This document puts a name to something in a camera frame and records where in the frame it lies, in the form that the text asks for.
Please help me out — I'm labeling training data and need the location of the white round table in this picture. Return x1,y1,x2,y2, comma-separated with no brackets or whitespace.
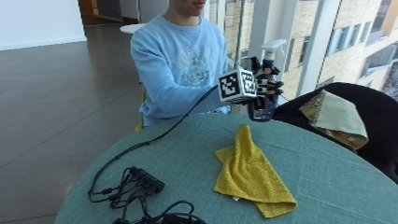
119,22,148,35

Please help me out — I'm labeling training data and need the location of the black power adapter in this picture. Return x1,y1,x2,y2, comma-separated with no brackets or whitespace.
161,213,208,224

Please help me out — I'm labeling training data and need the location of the brown patterned cloth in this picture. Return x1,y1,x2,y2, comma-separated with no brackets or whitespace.
297,91,370,150

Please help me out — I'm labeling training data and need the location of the the person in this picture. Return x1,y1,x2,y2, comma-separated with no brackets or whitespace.
129,0,232,127

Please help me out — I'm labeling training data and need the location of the white marker cube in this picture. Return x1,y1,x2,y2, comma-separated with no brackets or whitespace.
218,67,258,105

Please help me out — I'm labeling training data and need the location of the bundle of black cables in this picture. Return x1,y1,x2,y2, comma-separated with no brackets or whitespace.
88,167,209,224

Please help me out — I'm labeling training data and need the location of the black chair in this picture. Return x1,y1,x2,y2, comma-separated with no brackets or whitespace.
272,81,398,185

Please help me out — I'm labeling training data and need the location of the dark blue spray bottle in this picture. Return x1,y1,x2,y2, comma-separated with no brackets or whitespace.
246,38,289,123

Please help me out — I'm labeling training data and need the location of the black usb hub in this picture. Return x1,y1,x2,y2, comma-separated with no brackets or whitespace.
127,166,167,194

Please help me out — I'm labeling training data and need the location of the yellow chair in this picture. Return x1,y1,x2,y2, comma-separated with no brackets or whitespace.
133,87,149,133

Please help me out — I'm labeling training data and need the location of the black glove cable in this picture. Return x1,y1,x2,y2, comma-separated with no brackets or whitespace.
87,85,220,203

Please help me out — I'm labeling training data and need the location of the yellow towel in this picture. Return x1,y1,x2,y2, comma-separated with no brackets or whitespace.
213,124,298,219

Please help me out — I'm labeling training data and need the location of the teal tablecloth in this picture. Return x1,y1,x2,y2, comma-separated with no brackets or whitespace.
53,113,398,224

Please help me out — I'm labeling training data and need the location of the pale green cloth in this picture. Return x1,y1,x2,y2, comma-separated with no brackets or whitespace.
310,90,370,141

